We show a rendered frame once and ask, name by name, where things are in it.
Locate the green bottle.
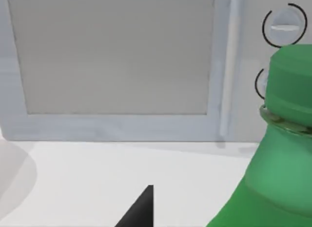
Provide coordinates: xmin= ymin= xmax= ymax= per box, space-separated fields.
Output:
xmin=206 ymin=43 xmax=312 ymax=227

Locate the pale microwave door handle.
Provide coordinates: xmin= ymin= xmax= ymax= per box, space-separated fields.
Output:
xmin=219 ymin=0 xmax=244 ymax=140

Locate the pale microwave oven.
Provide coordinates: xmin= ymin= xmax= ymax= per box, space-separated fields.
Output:
xmin=0 ymin=0 xmax=312 ymax=143

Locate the pale microwave door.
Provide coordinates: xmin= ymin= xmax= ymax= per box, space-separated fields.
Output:
xmin=0 ymin=0 xmax=232 ymax=142

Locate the pale round microwave knob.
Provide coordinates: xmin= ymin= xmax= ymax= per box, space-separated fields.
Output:
xmin=254 ymin=68 xmax=270 ymax=101
xmin=262 ymin=2 xmax=308 ymax=48

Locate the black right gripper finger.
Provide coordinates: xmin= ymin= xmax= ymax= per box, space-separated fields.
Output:
xmin=114 ymin=185 xmax=155 ymax=227

